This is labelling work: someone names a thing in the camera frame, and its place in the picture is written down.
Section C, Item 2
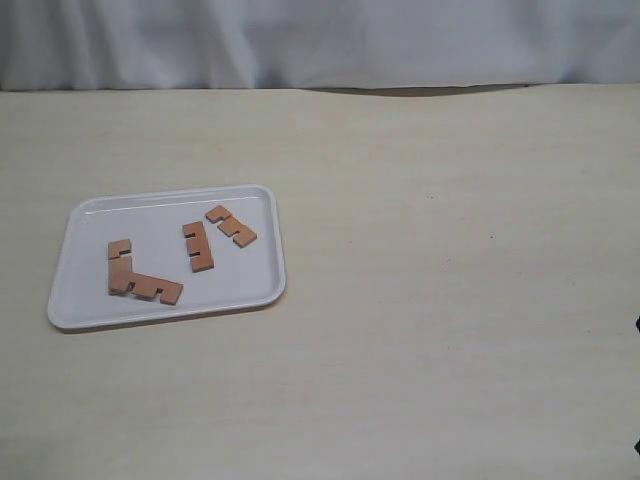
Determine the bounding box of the wooden notched piece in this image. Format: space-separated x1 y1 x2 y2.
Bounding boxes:
182 221 214 273
205 205 257 248
107 239 135 295
125 273 183 305

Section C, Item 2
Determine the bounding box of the white plastic tray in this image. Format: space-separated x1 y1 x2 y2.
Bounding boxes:
47 185 286 330

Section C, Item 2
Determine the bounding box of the white cloth backdrop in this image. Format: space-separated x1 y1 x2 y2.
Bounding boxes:
1 1 639 90

